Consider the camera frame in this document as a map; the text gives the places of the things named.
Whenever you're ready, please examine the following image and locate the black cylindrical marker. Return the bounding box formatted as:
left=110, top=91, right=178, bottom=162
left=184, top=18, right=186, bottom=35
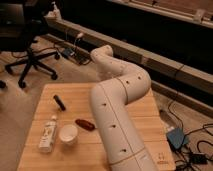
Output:
left=53, top=95, right=66, bottom=111

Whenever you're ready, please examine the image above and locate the black office chair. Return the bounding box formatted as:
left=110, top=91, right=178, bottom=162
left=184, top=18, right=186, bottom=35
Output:
left=0, top=0, right=59, bottom=88

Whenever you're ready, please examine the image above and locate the wooden table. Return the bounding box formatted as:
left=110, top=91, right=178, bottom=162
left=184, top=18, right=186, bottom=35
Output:
left=17, top=83, right=175, bottom=171

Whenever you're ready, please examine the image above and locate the black power adapter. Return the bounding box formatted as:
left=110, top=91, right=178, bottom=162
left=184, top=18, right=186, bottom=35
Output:
left=190, top=153, right=207, bottom=164

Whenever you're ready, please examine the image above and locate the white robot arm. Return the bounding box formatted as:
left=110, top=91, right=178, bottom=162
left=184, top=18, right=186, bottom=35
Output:
left=90, top=45, right=158, bottom=171

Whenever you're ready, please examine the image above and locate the white spray bottle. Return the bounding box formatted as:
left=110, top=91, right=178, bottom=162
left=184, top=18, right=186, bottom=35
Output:
left=47, top=2, right=62, bottom=20

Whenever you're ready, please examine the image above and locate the white paper cup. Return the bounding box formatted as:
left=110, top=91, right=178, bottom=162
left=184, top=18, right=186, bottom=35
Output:
left=59, top=124, right=78, bottom=145

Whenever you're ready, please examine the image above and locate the clear plastic bottle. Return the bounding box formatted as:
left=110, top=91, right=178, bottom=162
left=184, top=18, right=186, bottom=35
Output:
left=38, top=115, right=57, bottom=153

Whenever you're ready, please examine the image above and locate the power strip with cables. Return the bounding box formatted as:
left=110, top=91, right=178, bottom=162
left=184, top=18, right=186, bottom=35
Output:
left=61, top=32, right=91, bottom=65

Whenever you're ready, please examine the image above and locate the blue box on floor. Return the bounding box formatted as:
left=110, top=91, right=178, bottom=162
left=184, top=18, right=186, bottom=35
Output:
left=166, top=128, right=189, bottom=150

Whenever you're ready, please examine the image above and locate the dark red oblong object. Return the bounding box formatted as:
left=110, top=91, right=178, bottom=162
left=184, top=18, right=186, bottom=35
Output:
left=75, top=119, right=95, bottom=131

